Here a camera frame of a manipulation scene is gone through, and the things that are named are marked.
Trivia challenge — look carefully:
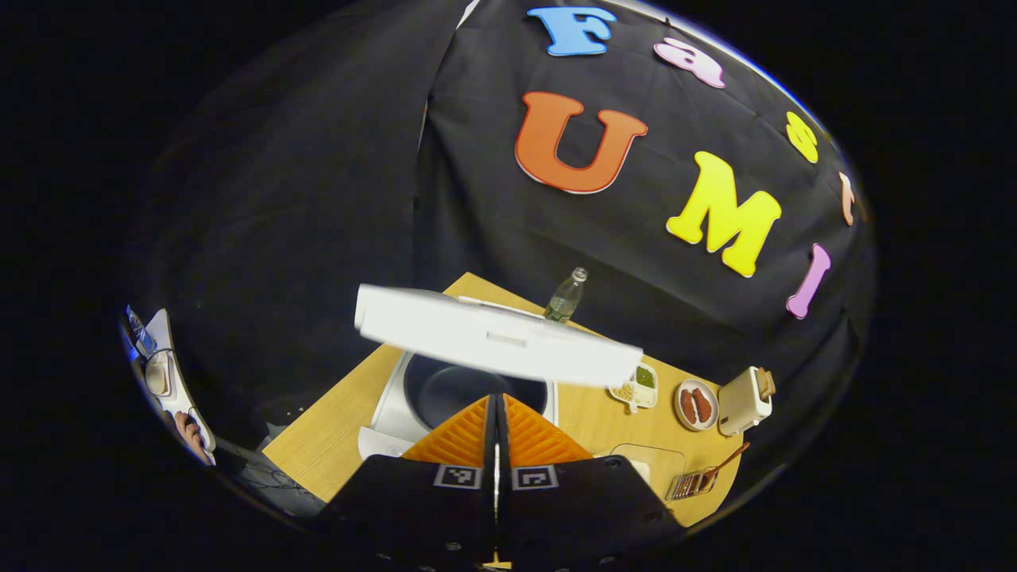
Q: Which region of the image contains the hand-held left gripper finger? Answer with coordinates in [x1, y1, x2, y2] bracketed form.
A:
[497, 393, 688, 569]
[318, 393, 499, 569]

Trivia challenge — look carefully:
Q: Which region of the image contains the white rice cooker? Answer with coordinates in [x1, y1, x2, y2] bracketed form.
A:
[354, 284, 644, 463]

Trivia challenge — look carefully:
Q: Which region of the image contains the clear chopstick holder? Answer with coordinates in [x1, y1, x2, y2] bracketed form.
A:
[666, 467, 720, 502]

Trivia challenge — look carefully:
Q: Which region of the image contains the brown wooden spoon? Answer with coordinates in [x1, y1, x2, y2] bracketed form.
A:
[687, 442, 751, 492]

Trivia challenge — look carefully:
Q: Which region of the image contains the white divided bean dish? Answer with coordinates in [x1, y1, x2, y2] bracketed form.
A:
[608, 363, 659, 414]

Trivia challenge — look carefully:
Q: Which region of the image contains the clear plastic water bottle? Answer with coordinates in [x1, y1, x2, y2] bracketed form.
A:
[544, 267, 589, 323]

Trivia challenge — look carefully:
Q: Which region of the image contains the white round plate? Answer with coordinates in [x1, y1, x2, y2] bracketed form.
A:
[674, 379, 720, 432]

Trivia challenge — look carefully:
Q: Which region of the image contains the white toaster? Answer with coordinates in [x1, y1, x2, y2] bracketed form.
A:
[717, 366, 773, 437]

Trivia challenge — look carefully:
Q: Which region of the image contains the black backdrop cloth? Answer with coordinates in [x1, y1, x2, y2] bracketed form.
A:
[127, 0, 875, 509]

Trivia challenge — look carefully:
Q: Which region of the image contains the white side desk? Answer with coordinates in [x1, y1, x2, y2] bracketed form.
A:
[119, 308, 217, 467]

